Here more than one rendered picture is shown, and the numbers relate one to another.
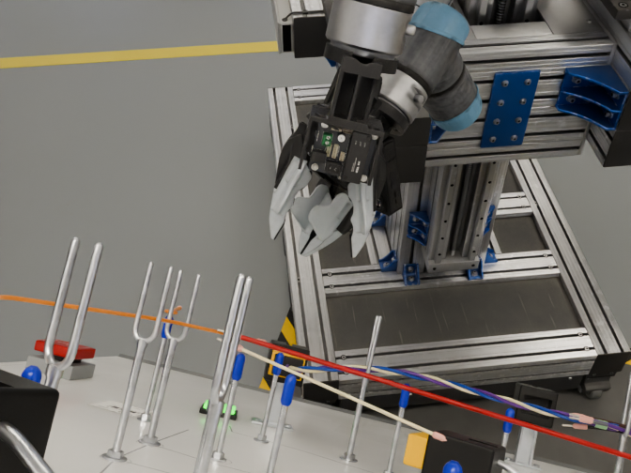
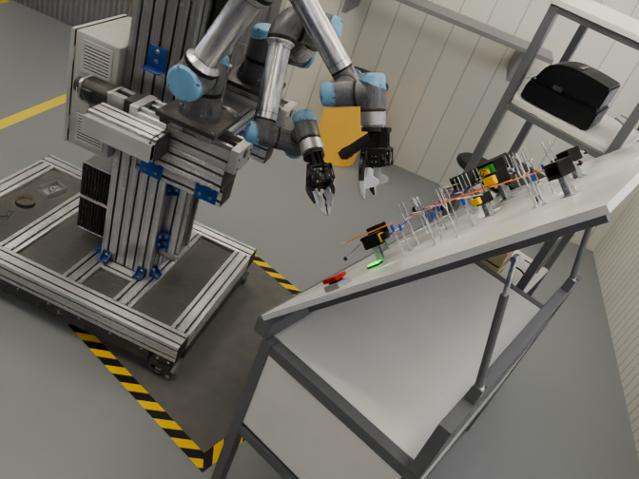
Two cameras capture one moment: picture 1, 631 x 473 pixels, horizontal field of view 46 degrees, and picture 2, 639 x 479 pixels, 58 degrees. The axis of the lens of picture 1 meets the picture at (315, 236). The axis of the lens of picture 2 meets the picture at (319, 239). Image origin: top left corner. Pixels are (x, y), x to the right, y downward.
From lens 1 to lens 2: 161 cm
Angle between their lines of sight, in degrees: 59
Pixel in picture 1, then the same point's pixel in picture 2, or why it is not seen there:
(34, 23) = not seen: outside the picture
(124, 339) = (12, 434)
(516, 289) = (195, 252)
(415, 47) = (314, 126)
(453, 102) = not seen: hidden behind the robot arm
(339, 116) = (386, 146)
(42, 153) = not seen: outside the picture
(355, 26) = (382, 119)
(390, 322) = (170, 299)
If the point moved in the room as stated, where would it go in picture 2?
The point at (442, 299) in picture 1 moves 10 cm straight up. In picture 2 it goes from (176, 276) to (180, 259)
